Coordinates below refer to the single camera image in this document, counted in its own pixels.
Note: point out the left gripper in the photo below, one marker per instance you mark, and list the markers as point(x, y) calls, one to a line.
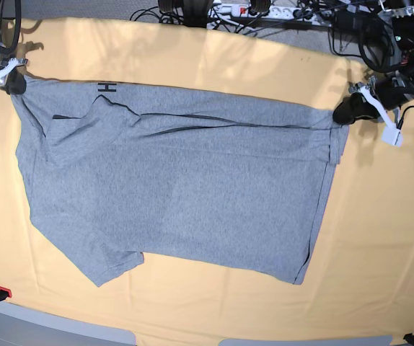
point(376, 104)

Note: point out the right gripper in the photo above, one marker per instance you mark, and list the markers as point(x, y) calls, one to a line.
point(12, 81)

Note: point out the grey t-shirt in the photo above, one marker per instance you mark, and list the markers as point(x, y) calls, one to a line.
point(116, 171)

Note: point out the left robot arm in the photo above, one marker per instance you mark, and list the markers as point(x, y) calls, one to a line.
point(386, 45)

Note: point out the black power adapter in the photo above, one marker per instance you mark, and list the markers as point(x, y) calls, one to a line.
point(355, 23)

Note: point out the yellow table cloth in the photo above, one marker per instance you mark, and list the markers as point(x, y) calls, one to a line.
point(360, 281)

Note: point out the white power strip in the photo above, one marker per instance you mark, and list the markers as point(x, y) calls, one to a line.
point(242, 14)

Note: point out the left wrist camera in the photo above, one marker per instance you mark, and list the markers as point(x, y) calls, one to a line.
point(392, 136)

